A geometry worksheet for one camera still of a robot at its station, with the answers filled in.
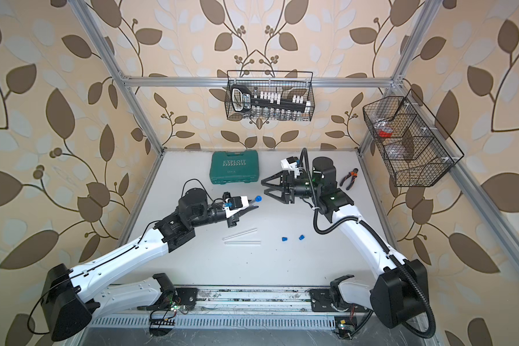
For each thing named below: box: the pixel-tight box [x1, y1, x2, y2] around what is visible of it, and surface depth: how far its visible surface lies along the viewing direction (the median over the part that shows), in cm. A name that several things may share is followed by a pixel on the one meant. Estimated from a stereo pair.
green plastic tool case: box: [209, 149, 260, 186], surface depth 110 cm
